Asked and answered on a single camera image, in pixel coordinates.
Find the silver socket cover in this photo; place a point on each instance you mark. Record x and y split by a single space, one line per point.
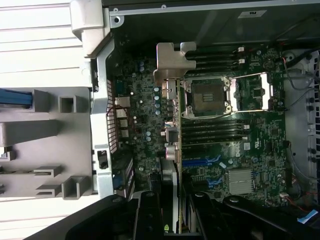
233 100

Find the silver disk bay cage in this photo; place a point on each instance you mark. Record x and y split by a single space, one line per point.
313 112

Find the blue connector part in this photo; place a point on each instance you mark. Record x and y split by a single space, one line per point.
15 98

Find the open black PC case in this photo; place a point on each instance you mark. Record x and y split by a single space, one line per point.
100 117

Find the grey parts rack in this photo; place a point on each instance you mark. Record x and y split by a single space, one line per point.
75 150

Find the blue expansion slot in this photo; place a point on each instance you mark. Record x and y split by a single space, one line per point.
195 163

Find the green Dell motherboard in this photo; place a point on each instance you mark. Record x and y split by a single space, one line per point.
262 140

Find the CPU socket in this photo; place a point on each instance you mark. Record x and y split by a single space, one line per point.
207 96

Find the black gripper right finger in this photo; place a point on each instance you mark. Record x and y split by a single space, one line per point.
207 220

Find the black RAM slot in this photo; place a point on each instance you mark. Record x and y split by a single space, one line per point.
212 126
212 132
217 61
212 137
217 67
217 50
217 55

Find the black slot with blue clip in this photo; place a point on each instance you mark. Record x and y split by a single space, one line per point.
215 181

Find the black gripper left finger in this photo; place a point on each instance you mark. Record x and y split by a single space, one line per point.
148 220

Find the long black expansion slot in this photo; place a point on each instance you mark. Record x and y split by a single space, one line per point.
197 153

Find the silver chipset heatsink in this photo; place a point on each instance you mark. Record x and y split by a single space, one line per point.
241 182

